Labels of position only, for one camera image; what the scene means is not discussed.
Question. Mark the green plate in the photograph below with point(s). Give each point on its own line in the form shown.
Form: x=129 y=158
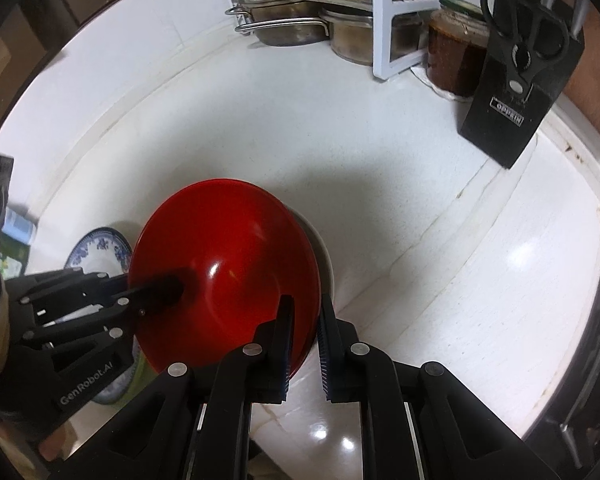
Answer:
x=140 y=375

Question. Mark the dark brown window frame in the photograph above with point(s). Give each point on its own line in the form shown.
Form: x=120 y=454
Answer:
x=45 y=20

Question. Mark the black knife block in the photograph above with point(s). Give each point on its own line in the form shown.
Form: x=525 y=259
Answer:
x=505 y=125

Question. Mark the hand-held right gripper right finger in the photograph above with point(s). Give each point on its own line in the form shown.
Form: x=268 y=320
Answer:
x=325 y=355

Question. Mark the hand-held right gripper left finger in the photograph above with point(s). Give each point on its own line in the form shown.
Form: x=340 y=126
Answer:
x=285 y=355

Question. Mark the blue floral rim plate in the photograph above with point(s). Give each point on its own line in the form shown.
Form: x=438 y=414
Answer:
x=97 y=250

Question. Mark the white blue pump bottle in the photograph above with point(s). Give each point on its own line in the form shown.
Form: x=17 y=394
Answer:
x=20 y=225

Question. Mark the white bowl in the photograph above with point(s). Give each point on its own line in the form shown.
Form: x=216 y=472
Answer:
x=322 y=260

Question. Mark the red and black bowl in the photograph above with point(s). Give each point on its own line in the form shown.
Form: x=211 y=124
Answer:
x=220 y=240

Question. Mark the white coaster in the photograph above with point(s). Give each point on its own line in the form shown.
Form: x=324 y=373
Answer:
x=442 y=92

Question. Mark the small steel pot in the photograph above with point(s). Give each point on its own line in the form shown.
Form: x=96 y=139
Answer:
x=350 y=37

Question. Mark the green dish soap bottle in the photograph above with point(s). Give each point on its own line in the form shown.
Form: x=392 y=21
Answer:
x=12 y=260

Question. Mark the glass jar of brown sauce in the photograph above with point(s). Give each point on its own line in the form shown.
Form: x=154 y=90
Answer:
x=455 y=55

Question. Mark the person's left hand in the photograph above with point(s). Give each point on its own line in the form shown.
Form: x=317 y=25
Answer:
x=55 y=445

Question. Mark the black kitchen scissors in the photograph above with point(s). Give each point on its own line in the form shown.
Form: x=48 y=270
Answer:
x=522 y=55

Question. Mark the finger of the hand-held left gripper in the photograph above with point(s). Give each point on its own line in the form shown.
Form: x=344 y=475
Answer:
x=75 y=287
x=155 y=295

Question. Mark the corner pot shelf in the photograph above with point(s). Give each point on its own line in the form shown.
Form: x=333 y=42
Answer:
x=382 y=35

